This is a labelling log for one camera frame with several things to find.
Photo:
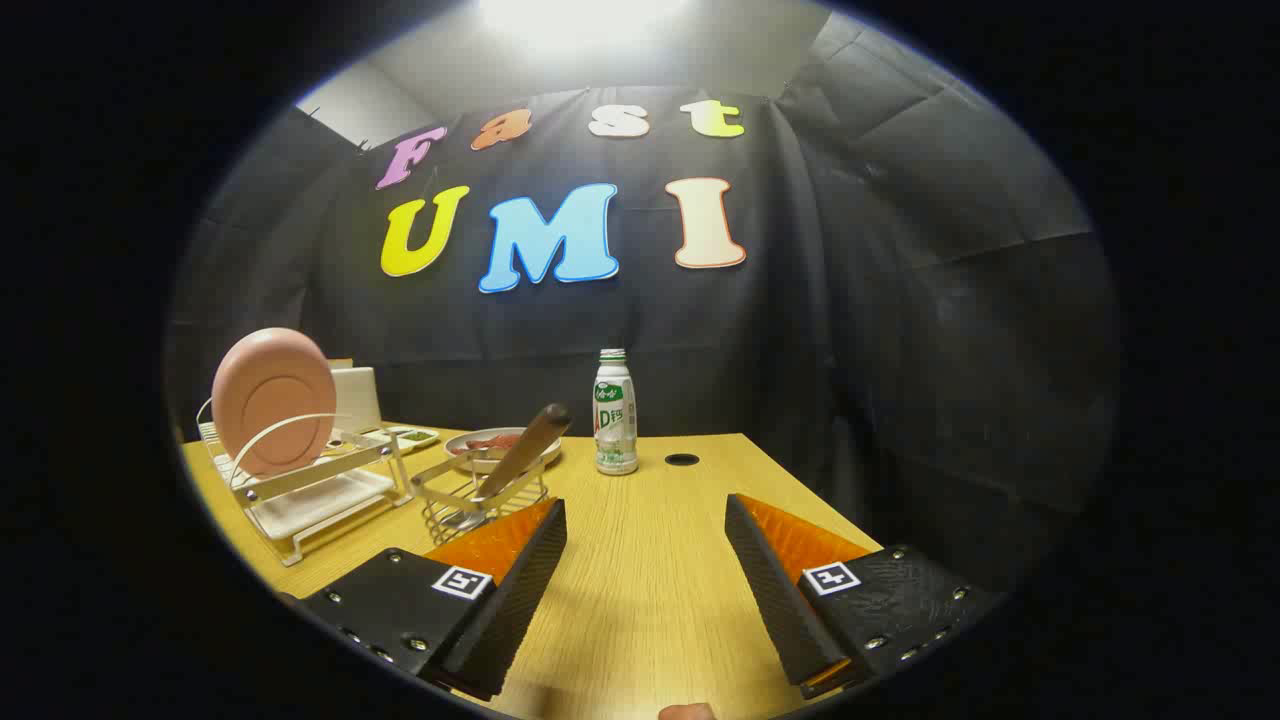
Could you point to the red meat piece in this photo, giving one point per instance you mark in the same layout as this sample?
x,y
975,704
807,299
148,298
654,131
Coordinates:
x,y
492,440

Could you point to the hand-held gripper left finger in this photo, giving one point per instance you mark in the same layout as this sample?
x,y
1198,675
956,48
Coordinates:
x,y
520,610

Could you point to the pink plate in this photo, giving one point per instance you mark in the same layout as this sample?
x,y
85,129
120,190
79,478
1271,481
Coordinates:
x,y
270,400

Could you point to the white drink bottle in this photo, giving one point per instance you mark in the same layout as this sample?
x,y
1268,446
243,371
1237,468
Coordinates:
x,y
615,430

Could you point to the white drip tray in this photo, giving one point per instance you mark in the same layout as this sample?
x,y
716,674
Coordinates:
x,y
320,505

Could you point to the white toaster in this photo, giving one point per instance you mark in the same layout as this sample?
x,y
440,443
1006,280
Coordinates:
x,y
355,400

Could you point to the black backdrop cloth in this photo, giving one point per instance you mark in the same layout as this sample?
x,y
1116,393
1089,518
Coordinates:
x,y
800,350

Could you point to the beige plate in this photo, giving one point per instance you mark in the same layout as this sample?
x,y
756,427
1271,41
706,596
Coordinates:
x,y
500,463

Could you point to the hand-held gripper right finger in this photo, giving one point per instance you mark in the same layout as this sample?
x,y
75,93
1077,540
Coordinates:
x,y
780,610

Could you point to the white divided bean dish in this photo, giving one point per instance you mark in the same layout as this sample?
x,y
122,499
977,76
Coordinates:
x,y
410,437

